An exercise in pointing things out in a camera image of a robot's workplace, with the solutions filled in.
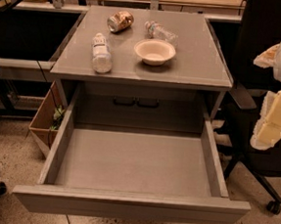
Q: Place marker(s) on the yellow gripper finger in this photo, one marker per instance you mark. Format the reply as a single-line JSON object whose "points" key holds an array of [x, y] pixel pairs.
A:
{"points": [[267, 131], [266, 58]]}

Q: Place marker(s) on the white plastic bottle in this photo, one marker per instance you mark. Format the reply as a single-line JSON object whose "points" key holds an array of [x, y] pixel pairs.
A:
{"points": [[101, 55]]}

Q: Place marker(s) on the grey drawer cabinet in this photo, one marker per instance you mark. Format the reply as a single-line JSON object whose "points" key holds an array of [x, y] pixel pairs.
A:
{"points": [[187, 86]]}

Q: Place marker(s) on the clear crumpled plastic bottle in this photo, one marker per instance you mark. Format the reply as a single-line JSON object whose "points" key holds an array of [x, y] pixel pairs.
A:
{"points": [[157, 31]]}

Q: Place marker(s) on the open grey top drawer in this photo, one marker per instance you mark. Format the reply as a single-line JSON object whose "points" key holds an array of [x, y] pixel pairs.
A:
{"points": [[99, 173]]}

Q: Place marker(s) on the white paper bowl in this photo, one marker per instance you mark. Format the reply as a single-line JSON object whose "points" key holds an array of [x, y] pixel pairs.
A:
{"points": [[154, 52]]}

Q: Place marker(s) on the crushed metal can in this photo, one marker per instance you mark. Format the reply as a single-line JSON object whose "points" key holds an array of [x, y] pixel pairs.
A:
{"points": [[120, 21]]}

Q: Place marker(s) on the green item in box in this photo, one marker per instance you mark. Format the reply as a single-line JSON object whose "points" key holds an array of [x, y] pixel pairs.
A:
{"points": [[58, 116]]}

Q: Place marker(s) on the cardboard box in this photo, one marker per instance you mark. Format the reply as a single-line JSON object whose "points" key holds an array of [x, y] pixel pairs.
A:
{"points": [[41, 124]]}

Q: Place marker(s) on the grey side table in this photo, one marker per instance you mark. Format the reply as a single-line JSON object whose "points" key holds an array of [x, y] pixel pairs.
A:
{"points": [[21, 70]]}

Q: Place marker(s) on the left black cabinet handle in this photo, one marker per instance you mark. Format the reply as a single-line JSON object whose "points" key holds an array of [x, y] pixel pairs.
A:
{"points": [[124, 101]]}

